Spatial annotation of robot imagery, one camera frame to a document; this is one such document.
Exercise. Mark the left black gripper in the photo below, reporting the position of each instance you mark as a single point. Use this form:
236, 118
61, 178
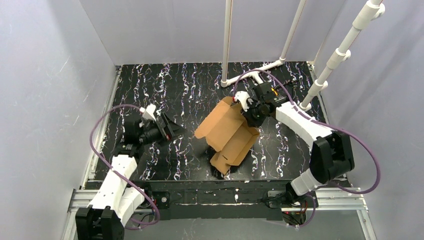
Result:
165, 125

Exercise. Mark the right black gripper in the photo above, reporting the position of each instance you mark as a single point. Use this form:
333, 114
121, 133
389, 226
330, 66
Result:
249, 115

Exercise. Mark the brown cardboard box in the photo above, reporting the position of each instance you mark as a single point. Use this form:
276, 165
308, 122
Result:
226, 130

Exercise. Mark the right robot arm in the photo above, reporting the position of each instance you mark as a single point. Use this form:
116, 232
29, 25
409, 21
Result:
331, 150

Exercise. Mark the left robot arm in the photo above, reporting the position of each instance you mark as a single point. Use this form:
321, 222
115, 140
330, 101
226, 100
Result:
106, 215

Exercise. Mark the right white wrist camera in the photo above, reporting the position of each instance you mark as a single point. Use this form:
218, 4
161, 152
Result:
244, 99

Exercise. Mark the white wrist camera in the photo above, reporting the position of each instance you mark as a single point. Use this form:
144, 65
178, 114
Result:
244, 99
149, 112

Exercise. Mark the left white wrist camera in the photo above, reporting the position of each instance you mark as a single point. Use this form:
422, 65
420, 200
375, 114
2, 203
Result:
149, 112

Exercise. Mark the aluminium rail frame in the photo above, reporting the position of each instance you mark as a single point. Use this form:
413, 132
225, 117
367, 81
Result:
213, 198

